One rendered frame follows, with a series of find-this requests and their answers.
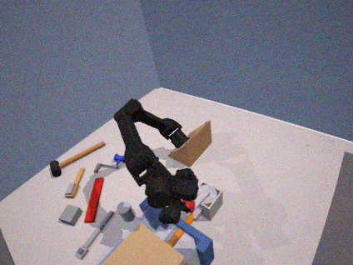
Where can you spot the grey crank handle with blue knob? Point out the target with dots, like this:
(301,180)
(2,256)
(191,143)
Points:
(109,165)

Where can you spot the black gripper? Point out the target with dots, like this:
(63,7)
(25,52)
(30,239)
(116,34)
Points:
(172,213)

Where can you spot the grey metal rod with square end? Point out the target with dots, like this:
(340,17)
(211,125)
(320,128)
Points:
(83,250)

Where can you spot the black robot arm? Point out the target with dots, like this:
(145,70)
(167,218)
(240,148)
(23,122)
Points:
(139,157)

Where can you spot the grey cylinder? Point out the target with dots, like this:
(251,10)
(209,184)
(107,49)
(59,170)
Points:
(126,211)

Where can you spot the black-headed mallet with wooden handle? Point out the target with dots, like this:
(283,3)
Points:
(56,167)

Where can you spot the blue flat bar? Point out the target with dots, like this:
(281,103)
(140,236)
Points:
(198,234)

